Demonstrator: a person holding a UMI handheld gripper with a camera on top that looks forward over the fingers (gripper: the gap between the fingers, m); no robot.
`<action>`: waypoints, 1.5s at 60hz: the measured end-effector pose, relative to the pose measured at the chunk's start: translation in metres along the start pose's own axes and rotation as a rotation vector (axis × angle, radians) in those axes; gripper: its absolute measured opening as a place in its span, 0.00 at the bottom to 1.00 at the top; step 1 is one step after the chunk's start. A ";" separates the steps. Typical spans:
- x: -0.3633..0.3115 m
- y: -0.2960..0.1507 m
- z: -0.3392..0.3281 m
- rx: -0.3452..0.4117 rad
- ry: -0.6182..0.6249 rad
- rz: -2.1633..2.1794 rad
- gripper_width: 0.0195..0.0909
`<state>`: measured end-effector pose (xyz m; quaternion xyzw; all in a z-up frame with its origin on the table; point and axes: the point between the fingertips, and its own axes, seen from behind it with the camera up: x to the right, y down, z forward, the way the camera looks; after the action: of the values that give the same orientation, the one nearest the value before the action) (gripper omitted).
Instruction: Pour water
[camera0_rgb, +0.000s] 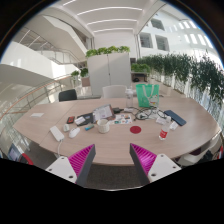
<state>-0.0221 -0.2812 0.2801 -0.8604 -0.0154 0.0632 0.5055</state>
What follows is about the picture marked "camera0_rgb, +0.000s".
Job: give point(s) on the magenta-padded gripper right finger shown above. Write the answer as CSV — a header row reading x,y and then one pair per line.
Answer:
x,y
161,166

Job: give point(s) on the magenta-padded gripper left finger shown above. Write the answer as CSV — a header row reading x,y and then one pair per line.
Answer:
x,y
65,168

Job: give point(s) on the clear water bottle red label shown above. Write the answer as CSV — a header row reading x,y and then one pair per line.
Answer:
x,y
164,133

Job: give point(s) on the white power strip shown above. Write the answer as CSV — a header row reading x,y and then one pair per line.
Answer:
x,y
56,133

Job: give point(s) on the white computer mouse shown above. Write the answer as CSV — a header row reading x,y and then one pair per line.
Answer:
x,y
74,132

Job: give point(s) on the small white case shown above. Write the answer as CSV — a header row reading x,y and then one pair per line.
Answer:
x,y
66,127

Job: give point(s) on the clear plastic packet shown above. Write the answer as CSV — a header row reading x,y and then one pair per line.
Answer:
x,y
173,125

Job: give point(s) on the flat round red coaster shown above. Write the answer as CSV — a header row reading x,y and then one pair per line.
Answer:
x,y
135,129

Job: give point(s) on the small blue green packet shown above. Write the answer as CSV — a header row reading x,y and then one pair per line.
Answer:
x,y
89,127

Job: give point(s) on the black and red phone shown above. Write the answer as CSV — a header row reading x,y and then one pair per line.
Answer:
x,y
70,119

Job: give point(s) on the dark blue keyboard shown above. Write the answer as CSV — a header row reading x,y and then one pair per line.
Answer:
x,y
175,117

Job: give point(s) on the black notebook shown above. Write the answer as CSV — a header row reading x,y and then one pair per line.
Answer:
x,y
87,117

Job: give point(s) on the white grid-pattern mug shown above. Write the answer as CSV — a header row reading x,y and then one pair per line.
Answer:
x,y
103,126

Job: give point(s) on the white paper note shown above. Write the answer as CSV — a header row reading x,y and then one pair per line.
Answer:
x,y
36,115

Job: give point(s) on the white adapter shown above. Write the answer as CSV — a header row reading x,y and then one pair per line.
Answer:
x,y
128,109

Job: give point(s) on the green tote bag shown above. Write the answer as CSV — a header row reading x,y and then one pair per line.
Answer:
x,y
146,96

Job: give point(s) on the black pouch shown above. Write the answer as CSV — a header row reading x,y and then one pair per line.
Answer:
x,y
117,110

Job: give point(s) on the black office chair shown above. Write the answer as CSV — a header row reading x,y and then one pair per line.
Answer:
x,y
67,95

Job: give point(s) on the potted plant brown planter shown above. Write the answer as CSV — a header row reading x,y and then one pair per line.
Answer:
x,y
84,78

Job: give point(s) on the row of tall green plants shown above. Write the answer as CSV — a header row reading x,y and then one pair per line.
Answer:
x,y
186,71

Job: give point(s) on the white cabinet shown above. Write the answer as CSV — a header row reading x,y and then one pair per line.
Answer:
x,y
108,73

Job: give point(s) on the green plants atop cabinet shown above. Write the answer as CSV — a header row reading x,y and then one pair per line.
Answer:
x,y
106,50

